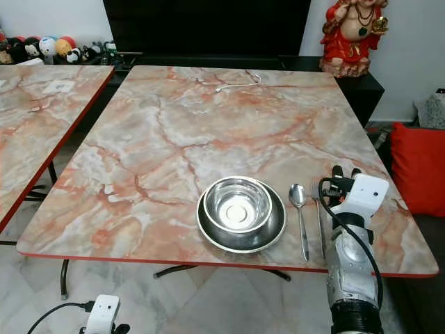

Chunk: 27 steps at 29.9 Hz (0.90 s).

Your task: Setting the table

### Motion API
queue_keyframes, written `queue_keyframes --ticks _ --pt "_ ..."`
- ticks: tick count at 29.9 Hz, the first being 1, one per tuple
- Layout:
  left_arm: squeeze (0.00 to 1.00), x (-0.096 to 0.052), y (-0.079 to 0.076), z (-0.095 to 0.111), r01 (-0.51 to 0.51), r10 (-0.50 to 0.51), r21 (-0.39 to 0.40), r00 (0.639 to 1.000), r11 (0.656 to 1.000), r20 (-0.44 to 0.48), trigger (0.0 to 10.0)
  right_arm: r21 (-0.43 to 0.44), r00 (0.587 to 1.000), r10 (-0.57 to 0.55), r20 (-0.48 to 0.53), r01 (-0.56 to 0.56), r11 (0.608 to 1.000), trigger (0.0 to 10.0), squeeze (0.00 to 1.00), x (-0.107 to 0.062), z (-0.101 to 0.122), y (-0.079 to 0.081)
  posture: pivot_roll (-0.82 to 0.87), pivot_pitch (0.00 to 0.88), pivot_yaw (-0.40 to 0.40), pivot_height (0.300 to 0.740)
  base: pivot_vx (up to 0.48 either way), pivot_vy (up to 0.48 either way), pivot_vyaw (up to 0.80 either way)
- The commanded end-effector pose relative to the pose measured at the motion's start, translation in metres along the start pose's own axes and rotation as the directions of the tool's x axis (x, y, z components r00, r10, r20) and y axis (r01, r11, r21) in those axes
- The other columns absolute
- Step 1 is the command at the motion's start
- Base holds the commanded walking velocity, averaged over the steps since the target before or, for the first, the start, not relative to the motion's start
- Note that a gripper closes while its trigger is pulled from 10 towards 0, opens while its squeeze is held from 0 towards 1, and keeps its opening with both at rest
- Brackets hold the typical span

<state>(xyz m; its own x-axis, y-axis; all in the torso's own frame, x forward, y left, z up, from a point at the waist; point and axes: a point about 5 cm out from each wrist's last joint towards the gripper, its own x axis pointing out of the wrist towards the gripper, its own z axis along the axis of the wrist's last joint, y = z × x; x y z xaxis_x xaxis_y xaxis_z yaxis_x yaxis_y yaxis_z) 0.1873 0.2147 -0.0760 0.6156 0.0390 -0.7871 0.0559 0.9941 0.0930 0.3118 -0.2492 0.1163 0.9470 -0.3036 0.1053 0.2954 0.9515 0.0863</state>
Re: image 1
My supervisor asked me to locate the thin white cable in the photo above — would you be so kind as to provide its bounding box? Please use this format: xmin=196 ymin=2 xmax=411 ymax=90
xmin=216 ymin=72 xmax=262 ymax=93

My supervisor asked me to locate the yellow and red round toy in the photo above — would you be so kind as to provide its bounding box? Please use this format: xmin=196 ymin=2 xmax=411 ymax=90
xmin=56 ymin=36 xmax=77 ymax=56

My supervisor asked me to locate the black metal side table frame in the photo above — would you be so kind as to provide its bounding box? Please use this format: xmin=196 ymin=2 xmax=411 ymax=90
xmin=0 ymin=162 xmax=58 ymax=246

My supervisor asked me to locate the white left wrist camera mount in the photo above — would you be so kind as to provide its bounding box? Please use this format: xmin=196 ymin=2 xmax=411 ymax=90
xmin=87 ymin=294 xmax=120 ymax=334

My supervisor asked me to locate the black television screen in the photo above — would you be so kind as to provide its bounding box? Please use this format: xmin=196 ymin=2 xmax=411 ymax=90
xmin=103 ymin=0 xmax=312 ymax=58

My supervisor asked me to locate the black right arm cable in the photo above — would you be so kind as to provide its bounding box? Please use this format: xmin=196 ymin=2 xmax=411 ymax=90
xmin=318 ymin=177 xmax=385 ymax=308

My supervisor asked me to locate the red cushion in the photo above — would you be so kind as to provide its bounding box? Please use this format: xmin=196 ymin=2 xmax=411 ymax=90
xmin=389 ymin=122 xmax=445 ymax=218

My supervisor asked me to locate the black and white panda toy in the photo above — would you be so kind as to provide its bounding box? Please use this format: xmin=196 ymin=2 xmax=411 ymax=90
xmin=66 ymin=47 xmax=85 ymax=65

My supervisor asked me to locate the grey woven basket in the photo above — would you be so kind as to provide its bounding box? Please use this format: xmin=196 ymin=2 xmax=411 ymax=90
xmin=416 ymin=88 xmax=445 ymax=130

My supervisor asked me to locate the black round plush toy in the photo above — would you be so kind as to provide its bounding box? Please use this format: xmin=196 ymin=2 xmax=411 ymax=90
xmin=11 ymin=38 xmax=29 ymax=62

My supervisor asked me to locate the white and blue round toy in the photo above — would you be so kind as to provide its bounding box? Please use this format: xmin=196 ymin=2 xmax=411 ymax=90
xmin=39 ymin=36 xmax=58 ymax=58

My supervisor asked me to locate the wide steel dish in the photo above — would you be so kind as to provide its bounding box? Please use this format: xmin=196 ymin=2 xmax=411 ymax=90
xmin=196 ymin=182 xmax=288 ymax=253

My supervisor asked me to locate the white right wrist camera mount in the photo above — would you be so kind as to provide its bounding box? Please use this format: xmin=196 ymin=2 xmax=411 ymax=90
xmin=337 ymin=174 xmax=390 ymax=225

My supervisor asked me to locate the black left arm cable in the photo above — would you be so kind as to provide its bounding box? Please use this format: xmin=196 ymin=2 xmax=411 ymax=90
xmin=26 ymin=300 xmax=97 ymax=334

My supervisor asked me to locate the green toy figure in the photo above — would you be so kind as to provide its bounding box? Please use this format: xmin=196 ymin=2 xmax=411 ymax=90
xmin=103 ymin=42 xmax=120 ymax=67

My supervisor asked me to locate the red laughing Buddha statue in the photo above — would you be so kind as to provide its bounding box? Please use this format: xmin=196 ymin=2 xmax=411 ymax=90
xmin=319 ymin=0 xmax=390 ymax=78

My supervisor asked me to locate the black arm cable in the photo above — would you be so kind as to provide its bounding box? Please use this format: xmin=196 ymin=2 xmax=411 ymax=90
xmin=26 ymin=300 xmax=97 ymax=334
xmin=318 ymin=177 xmax=385 ymax=308

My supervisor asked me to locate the steel spoon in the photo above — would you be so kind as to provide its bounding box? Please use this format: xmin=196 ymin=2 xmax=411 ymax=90
xmin=289 ymin=184 xmax=310 ymax=262

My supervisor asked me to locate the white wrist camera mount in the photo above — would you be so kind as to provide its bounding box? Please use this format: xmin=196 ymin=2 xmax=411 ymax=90
xmin=337 ymin=174 xmax=390 ymax=225
xmin=87 ymin=294 xmax=120 ymax=334

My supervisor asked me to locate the small steel bowl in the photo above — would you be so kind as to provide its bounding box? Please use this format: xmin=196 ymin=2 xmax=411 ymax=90
xmin=204 ymin=177 xmax=273 ymax=232

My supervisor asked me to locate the steel fork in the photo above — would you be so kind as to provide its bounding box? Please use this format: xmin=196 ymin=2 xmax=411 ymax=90
xmin=311 ymin=182 xmax=328 ymax=260

